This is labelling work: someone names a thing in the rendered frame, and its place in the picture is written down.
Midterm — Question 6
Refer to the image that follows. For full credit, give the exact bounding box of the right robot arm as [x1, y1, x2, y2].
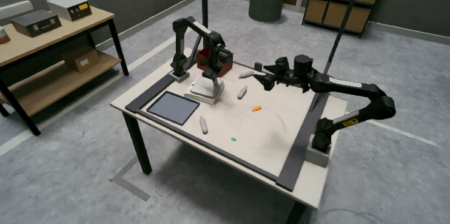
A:
[170, 16, 233, 77]

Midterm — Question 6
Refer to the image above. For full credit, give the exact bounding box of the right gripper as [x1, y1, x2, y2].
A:
[202, 57, 226, 81]

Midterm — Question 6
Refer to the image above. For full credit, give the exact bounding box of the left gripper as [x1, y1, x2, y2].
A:
[254, 65, 294, 91]

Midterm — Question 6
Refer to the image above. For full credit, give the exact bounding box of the grey gas cylinder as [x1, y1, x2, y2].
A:
[200, 115, 208, 133]
[237, 86, 247, 99]
[238, 70, 254, 78]

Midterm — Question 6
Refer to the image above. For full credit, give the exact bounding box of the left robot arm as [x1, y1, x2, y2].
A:
[275, 55, 396, 153]

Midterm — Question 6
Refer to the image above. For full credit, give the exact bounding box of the white digital weighing scale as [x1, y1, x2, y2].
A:
[184, 75, 225, 105]

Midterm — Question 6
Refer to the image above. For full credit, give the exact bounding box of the red open box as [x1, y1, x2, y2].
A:
[196, 47, 233, 78]

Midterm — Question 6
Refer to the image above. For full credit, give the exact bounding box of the dark grey co2 cylinder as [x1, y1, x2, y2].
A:
[212, 77, 220, 91]

